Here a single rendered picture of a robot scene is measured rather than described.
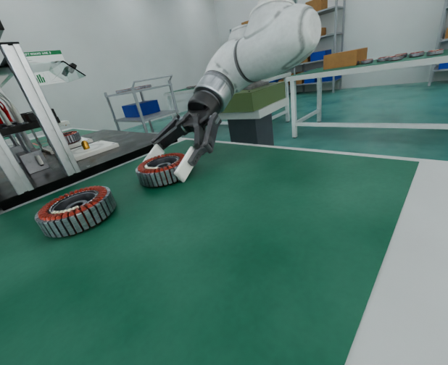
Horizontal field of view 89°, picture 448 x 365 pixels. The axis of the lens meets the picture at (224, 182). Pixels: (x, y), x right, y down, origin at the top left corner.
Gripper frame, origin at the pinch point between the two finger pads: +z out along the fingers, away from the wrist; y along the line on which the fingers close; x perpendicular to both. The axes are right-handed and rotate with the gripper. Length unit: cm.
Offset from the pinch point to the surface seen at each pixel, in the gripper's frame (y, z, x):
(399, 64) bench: -27, -207, -124
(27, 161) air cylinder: 40.3, 10.7, 10.0
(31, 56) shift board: 562, -191, 10
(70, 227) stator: -3.0, 17.9, 10.0
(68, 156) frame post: 23.2, 5.8, 8.5
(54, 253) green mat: -4.1, 21.7, 10.1
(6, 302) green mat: -8.3, 27.0, 13.1
